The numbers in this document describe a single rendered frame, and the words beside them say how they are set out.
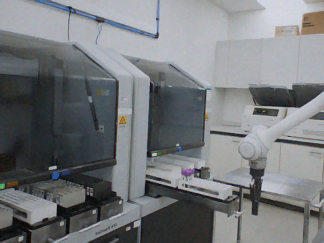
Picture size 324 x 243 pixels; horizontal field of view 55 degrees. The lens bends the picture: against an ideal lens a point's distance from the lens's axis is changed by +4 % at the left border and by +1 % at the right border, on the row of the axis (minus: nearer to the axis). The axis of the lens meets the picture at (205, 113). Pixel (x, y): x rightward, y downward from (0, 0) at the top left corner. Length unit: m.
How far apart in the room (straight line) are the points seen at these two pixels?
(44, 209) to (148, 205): 0.59
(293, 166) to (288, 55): 1.44
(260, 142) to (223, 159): 2.96
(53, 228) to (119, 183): 0.43
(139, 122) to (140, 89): 0.19
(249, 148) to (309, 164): 2.59
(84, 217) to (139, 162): 0.45
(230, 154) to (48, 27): 2.66
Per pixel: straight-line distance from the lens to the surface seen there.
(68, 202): 1.54
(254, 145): 1.30
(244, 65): 4.42
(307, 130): 3.82
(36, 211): 1.42
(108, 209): 1.60
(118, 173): 1.71
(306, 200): 1.78
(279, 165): 3.97
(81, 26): 2.92
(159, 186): 1.83
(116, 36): 3.15
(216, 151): 4.30
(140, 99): 1.75
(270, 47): 4.32
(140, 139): 1.78
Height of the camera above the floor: 1.34
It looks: 3 degrees down
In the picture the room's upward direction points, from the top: 3 degrees clockwise
